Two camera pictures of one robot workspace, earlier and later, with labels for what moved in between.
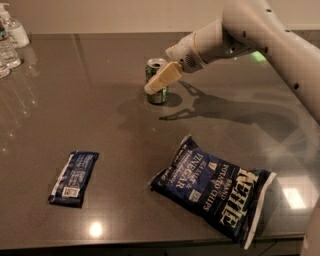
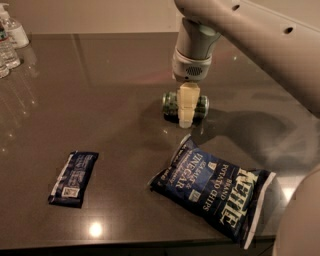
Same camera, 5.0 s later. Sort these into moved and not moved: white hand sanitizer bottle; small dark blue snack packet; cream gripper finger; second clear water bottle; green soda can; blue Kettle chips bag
Moved: cream gripper finger; green soda can
Not moved: white hand sanitizer bottle; small dark blue snack packet; second clear water bottle; blue Kettle chips bag
